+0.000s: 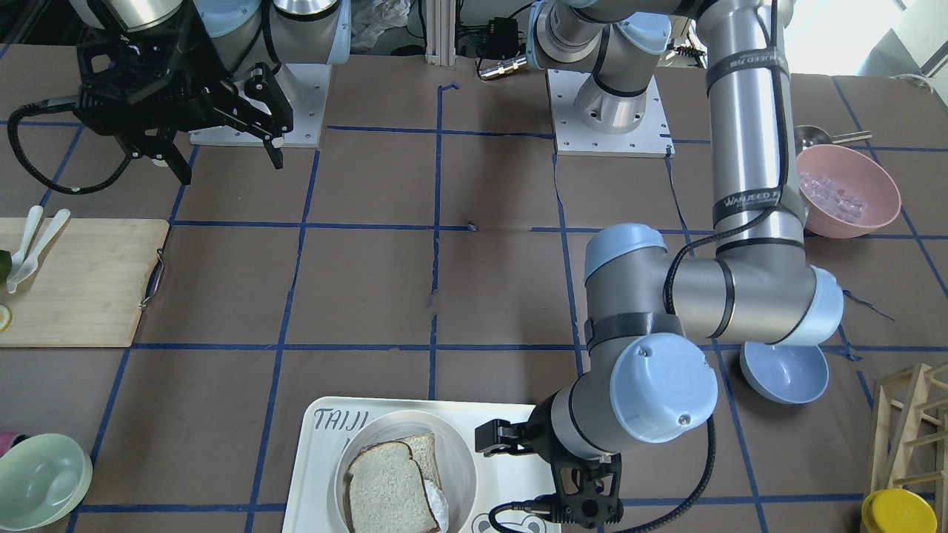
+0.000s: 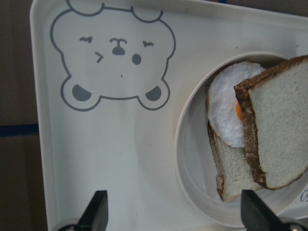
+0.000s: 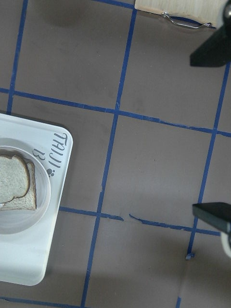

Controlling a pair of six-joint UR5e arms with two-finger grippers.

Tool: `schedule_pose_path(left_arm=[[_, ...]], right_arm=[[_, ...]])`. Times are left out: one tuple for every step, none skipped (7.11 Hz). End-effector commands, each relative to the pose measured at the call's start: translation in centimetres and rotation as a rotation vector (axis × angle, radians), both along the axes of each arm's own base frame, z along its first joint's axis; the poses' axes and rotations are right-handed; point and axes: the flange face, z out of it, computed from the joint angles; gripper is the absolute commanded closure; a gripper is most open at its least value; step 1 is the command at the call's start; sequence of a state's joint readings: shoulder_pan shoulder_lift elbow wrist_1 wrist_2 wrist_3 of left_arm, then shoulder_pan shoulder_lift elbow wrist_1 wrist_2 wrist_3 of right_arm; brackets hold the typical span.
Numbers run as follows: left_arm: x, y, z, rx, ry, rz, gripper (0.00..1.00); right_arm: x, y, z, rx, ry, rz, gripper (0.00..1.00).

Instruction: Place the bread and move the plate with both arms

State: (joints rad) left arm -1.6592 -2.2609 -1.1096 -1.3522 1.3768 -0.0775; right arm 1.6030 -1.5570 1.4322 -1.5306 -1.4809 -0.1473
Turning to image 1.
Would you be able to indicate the white plastic fork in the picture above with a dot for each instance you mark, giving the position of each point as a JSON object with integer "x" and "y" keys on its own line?
{"x": 33, "y": 220}

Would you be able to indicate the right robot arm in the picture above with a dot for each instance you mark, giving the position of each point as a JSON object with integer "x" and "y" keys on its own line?
{"x": 244, "y": 33}

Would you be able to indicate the lime half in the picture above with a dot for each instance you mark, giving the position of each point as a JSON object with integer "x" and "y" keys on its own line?
{"x": 6, "y": 317}

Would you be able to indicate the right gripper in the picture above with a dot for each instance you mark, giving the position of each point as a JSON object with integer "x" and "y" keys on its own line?
{"x": 198, "y": 80}

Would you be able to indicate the white round plate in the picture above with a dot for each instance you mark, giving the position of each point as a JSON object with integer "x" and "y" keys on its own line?
{"x": 456, "y": 468}

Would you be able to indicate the pink cloth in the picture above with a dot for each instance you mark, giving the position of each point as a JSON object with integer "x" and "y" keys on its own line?
{"x": 10, "y": 439}

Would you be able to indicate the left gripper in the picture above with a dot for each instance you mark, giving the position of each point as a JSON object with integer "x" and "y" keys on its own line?
{"x": 538, "y": 431}

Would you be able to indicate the yellow mug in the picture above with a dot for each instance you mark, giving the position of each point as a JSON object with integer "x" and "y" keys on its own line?
{"x": 897, "y": 510}

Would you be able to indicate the green bowl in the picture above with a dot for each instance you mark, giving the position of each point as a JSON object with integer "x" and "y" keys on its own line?
{"x": 42, "y": 479}

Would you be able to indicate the wooden cutting board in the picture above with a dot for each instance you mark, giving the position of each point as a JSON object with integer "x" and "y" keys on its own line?
{"x": 87, "y": 290}

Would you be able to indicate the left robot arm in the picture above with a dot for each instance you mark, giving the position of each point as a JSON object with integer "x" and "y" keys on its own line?
{"x": 750, "y": 280}

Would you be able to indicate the pink bowl with ice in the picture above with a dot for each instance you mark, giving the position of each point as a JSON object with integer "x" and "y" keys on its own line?
{"x": 848, "y": 194}

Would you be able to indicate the wooden mug rack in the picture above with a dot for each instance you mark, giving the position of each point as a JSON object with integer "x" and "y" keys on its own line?
{"x": 909, "y": 411}

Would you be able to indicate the white bear tray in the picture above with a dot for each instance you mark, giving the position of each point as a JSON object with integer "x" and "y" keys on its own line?
{"x": 331, "y": 422}

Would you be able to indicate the white plastic spoon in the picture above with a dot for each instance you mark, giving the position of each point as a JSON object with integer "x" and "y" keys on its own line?
{"x": 31, "y": 264}

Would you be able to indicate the bread slice on plate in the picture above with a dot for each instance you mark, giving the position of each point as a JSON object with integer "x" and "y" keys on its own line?
{"x": 422, "y": 446}

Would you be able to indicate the metal scoop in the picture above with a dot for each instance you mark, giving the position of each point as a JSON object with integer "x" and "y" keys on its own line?
{"x": 807, "y": 136}

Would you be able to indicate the green avocado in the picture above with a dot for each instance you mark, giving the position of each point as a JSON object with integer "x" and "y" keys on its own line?
{"x": 6, "y": 266}

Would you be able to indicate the blue bowl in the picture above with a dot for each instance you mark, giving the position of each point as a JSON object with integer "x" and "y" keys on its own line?
{"x": 790, "y": 375}

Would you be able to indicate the bread slice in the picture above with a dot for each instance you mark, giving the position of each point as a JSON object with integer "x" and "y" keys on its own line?
{"x": 386, "y": 492}
{"x": 422, "y": 446}

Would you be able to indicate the fried egg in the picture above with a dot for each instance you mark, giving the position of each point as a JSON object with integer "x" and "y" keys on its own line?
{"x": 438, "y": 504}

